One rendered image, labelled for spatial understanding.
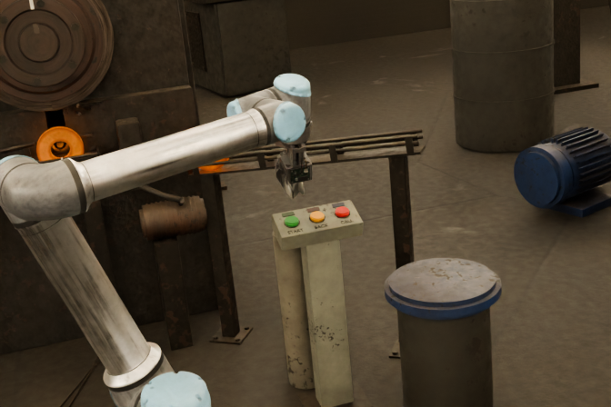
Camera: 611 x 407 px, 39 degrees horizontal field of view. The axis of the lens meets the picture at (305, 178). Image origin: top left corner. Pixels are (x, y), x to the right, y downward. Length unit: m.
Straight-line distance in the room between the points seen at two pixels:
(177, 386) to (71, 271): 0.35
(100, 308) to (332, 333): 0.81
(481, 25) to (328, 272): 2.69
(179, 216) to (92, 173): 1.16
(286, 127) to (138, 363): 0.65
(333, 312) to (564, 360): 0.80
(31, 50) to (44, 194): 1.14
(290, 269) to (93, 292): 0.79
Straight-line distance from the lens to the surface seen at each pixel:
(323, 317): 2.50
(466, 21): 4.93
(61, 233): 1.90
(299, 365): 2.72
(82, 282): 1.94
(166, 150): 1.81
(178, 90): 3.07
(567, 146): 3.97
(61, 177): 1.74
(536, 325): 3.08
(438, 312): 2.26
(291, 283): 2.59
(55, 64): 2.85
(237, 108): 2.03
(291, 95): 2.09
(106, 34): 2.92
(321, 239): 2.40
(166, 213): 2.90
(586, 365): 2.86
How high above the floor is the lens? 1.43
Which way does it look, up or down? 17 degrees down
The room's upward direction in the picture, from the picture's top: 6 degrees counter-clockwise
